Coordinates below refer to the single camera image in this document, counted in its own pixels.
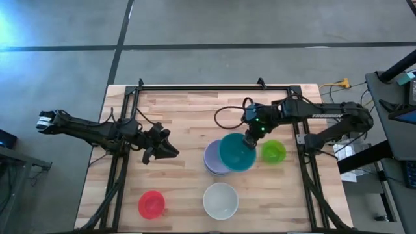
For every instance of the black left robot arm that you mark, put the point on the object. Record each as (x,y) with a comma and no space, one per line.
(97,131)

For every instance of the small teal box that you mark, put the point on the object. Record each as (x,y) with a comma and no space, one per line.
(408,78)

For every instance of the large white bowl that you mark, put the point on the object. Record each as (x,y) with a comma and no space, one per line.
(221,201)

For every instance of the black box with blue light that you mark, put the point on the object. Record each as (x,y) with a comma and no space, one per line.
(6,139)

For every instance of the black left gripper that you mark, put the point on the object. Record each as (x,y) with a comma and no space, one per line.
(157,135)

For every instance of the grey metal bracket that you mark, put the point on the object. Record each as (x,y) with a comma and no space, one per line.
(300,139)

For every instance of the tablet with blue screen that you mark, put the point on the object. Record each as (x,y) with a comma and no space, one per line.
(406,116)

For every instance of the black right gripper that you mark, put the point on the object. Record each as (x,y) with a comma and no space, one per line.
(260,118)

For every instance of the grey metal cart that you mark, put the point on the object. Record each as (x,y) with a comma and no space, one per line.
(22,157)

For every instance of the large teal bowl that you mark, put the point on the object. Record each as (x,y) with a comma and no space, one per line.
(235,154)

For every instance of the black desk leg bar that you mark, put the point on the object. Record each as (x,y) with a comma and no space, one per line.
(364,157)

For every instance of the black wedge stand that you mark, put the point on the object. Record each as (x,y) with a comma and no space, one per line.
(388,105)

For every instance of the dark grey desk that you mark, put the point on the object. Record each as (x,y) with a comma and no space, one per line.
(399,143)

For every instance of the black aluminium table frame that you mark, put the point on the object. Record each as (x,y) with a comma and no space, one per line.
(211,87)

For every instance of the black pole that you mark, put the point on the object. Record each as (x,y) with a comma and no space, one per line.
(398,66)

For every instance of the small red plastic bowl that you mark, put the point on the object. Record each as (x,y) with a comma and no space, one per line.
(151,204)

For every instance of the small green plastic bowl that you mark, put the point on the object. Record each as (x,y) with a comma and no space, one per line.
(273,152)

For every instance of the dark keyboard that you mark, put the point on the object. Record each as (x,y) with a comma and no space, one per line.
(411,175)

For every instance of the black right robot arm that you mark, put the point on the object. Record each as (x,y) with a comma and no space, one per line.
(325,113)

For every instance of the white paper box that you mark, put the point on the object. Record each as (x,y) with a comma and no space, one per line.
(344,152)

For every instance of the white paper sheet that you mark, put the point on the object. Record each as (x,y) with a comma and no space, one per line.
(349,177)

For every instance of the black caster wheel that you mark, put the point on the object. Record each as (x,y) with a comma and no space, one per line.
(381,218)

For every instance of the lavender bowl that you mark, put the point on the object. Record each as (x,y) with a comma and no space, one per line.
(211,156)

